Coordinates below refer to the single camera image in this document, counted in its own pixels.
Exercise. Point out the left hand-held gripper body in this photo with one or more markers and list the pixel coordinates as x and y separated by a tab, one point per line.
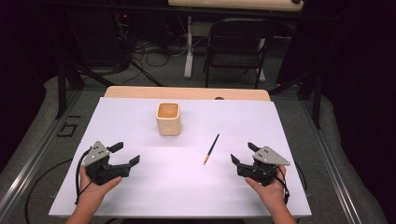
99	169

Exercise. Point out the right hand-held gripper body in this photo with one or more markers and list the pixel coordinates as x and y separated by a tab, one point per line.
263	168

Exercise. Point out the dark pen with orange tip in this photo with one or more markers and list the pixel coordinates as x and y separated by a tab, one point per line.
211	149

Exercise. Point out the beige square pen holder cup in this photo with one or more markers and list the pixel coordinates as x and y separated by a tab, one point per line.
168	123

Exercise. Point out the person's left hand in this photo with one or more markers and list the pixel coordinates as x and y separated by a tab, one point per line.
98	191

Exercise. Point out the person's right hand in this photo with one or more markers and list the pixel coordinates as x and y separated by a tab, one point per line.
270	194

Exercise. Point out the white table cover board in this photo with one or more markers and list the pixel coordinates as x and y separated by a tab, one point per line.
174	186

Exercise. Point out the black metal stand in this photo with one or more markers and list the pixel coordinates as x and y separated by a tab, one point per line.
313	93
67	81

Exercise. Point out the light wooden table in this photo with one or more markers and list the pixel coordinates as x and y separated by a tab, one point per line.
186	92

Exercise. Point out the white desk leg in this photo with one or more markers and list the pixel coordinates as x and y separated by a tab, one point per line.
188	49
261	62

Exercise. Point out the black folding chair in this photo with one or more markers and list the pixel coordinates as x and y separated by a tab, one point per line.
238	40

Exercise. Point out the beige desk top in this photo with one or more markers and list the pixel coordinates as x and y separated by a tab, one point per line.
233	4

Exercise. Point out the aluminium floor rail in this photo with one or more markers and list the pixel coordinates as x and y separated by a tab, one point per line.
333	168
34	158

